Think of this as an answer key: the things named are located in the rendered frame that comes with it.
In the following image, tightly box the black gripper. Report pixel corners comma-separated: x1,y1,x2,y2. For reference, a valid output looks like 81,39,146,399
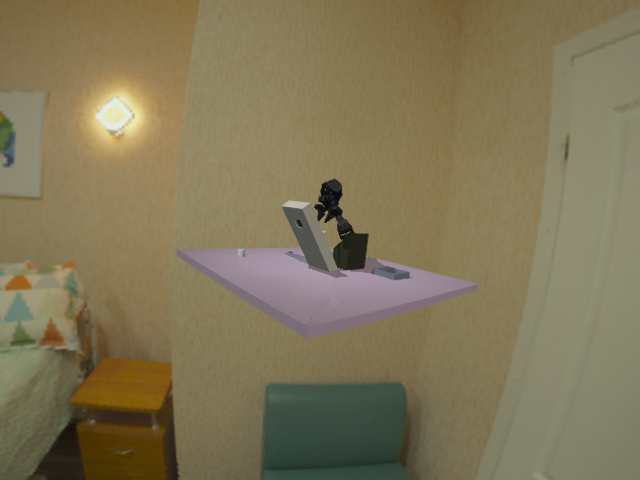
314,196,343,223

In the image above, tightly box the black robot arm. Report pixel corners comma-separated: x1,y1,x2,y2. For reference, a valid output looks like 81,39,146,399
318,179,355,240

